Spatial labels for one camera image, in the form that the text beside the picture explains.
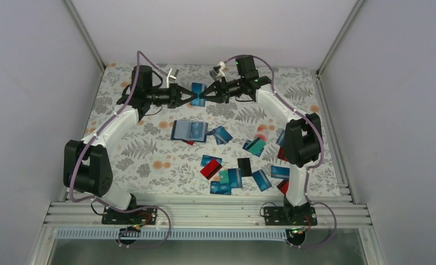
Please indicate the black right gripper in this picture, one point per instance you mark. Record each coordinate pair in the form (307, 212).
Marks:
(214, 87)

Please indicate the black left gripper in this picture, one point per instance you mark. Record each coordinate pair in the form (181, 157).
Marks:
(174, 90)

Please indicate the blue denim card holder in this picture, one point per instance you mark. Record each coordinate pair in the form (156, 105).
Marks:
(181, 130)

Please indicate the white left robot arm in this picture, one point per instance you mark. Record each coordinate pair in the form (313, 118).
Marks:
(87, 171)

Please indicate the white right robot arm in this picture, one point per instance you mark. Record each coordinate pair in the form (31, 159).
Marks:
(303, 143)

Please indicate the blue card with silver stripe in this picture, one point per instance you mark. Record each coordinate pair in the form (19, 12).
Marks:
(222, 136)

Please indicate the teal green card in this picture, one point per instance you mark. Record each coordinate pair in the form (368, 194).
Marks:
(256, 145)

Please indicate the red card centre pile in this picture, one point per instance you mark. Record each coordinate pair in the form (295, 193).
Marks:
(211, 169)

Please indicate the blue card under teal card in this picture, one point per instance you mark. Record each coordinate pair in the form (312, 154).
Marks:
(245, 148)

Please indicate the teal card in pile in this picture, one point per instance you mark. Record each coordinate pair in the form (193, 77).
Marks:
(223, 176)

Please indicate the blue striped card pile centre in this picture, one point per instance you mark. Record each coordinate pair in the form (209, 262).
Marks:
(235, 178)

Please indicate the red card lower right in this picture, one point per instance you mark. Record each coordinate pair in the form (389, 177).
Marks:
(283, 186)

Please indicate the floral patterned table mat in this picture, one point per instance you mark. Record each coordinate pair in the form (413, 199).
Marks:
(146, 160)

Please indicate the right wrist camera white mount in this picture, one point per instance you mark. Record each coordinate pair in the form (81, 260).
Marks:
(217, 72)

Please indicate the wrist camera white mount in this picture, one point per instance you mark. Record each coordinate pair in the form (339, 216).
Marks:
(217, 72)
(171, 76)

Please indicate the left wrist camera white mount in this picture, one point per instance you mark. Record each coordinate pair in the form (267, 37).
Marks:
(171, 76)

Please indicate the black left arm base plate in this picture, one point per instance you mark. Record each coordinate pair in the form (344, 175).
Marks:
(112, 217)

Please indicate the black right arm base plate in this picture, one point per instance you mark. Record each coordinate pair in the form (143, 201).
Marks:
(303, 215)

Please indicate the grey slotted cable duct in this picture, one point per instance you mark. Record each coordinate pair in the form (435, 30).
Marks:
(174, 234)

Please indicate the aluminium rail frame front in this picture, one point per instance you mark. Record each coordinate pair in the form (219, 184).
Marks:
(216, 211)

